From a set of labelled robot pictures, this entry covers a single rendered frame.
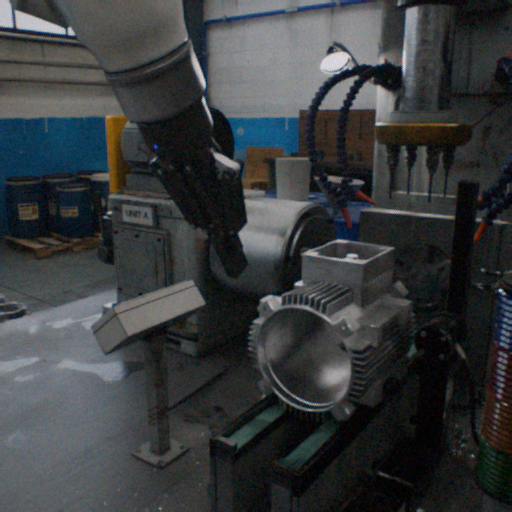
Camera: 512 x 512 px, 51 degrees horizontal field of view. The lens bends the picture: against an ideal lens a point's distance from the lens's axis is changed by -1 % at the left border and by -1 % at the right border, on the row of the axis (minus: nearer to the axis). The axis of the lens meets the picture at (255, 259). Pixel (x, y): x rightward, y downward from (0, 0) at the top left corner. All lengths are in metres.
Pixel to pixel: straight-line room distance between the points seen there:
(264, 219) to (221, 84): 6.98
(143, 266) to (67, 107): 5.92
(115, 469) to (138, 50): 0.66
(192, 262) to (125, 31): 0.78
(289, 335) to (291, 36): 6.66
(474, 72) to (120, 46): 0.89
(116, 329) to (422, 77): 0.68
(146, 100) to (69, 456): 0.65
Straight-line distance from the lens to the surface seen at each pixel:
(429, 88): 1.06
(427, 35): 1.07
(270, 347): 0.84
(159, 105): 0.54
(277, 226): 1.12
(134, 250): 1.33
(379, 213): 1.22
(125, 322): 0.79
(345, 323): 0.72
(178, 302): 0.86
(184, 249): 1.23
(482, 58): 1.27
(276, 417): 0.83
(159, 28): 0.52
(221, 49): 8.12
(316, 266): 0.81
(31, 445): 1.05
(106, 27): 0.52
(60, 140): 7.09
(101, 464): 0.97
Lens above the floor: 1.35
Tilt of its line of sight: 15 degrees down
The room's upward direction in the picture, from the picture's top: straight up
